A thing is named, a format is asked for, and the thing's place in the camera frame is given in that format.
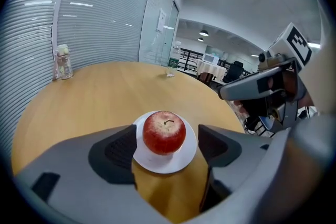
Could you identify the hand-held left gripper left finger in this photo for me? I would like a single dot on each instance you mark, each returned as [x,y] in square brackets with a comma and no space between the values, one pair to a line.
[78,165]

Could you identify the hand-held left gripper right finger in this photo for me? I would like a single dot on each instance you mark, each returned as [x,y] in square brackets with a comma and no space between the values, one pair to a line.
[249,160]

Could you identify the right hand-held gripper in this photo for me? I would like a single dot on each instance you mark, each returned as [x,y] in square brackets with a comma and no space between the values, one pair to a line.
[288,44]

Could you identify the white plate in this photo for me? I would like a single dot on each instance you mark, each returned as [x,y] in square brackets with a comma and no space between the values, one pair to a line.
[162,165]

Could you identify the red apple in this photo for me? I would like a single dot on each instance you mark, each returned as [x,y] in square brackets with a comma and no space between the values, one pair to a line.
[164,133]

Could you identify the black mesh office chair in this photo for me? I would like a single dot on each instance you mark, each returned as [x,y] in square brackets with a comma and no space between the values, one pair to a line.
[236,70]

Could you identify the dark brown chair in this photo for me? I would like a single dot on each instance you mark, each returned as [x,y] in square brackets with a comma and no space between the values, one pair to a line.
[207,77]

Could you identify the table with cream tablecloth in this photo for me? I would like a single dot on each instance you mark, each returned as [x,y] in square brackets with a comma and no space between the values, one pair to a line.
[211,68]

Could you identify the white microwave oven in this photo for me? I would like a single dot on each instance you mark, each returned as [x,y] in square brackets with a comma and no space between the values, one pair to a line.
[211,59]

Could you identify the black metal railing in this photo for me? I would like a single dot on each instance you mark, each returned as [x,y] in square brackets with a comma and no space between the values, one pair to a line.
[187,59]

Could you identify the person's white shirt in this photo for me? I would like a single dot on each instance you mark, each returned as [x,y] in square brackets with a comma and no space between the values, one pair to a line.
[323,78]

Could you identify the green label water bottle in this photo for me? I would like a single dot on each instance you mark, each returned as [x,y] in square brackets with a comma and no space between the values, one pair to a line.
[173,63]

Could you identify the clear jar with white lid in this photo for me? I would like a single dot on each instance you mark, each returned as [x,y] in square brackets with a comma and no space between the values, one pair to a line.
[65,65]

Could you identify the white paper notice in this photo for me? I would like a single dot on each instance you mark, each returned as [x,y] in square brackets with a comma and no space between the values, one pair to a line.
[162,20]

